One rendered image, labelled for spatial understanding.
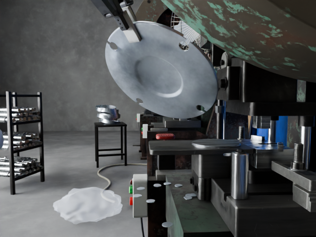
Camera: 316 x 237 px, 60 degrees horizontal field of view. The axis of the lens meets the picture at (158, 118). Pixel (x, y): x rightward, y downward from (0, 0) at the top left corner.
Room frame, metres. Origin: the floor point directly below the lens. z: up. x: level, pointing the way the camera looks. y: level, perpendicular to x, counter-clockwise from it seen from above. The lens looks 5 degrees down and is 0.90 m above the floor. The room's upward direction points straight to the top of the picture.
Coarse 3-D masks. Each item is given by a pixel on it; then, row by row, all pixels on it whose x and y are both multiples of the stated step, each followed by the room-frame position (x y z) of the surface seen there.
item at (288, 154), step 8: (248, 144) 0.70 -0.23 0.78; (256, 144) 0.70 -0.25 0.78; (264, 144) 0.72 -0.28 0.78; (272, 144) 0.70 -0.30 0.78; (256, 152) 0.63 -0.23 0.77; (264, 152) 0.63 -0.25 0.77; (272, 152) 0.63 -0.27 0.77; (280, 152) 0.64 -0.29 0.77; (288, 152) 0.64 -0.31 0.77; (256, 160) 0.63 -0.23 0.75; (264, 160) 0.63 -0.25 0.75; (272, 160) 0.63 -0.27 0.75; (280, 160) 0.64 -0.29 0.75; (288, 160) 0.64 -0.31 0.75
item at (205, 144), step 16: (160, 144) 0.70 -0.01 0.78; (176, 144) 0.70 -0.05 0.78; (192, 144) 0.69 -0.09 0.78; (208, 144) 0.67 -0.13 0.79; (224, 144) 0.67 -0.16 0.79; (240, 144) 0.68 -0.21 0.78; (208, 160) 0.65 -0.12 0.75; (224, 160) 0.65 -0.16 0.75; (192, 176) 0.73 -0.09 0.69; (208, 176) 0.65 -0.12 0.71; (224, 176) 0.65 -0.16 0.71; (208, 192) 0.65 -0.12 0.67
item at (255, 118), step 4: (256, 116) 0.70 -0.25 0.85; (260, 116) 0.69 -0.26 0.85; (264, 116) 0.69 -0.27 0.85; (268, 116) 0.69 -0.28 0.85; (256, 120) 0.70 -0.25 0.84; (260, 120) 0.69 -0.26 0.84; (264, 120) 0.69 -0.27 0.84; (268, 120) 0.69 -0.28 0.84; (256, 124) 0.70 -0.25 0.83; (260, 124) 0.69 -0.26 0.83; (264, 124) 0.69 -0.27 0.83; (268, 124) 0.69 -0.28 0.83; (260, 128) 0.69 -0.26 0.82; (264, 128) 0.69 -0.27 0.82; (268, 128) 0.69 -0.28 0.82
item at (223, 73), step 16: (224, 64) 0.74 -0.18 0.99; (240, 64) 0.65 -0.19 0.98; (224, 80) 0.67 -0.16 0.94; (240, 80) 0.65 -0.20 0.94; (256, 80) 0.63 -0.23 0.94; (272, 80) 0.63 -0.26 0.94; (288, 80) 0.64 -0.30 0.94; (224, 96) 0.68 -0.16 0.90; (240, 96) 0.65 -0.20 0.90; (256, 96) 0.63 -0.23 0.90; (272, 96) 0.63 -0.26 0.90; (288, 96) 0.64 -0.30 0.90
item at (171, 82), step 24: (144, 24) 0.56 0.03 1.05; (120, 48) 0.64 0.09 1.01; (144, 48) 0.61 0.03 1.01; (168, 48) 0.58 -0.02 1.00; (192, 48) 0.55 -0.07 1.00; (120, 72) 0.71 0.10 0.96; (144, 72) 0.67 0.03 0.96; (168, 72) 0.64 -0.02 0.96; (192, 72) 0.60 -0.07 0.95; (144, 96) 0.73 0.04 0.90; (168, 96) 0.69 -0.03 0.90; (192, 96) 0.65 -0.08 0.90; (216, 96) 0.62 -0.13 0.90
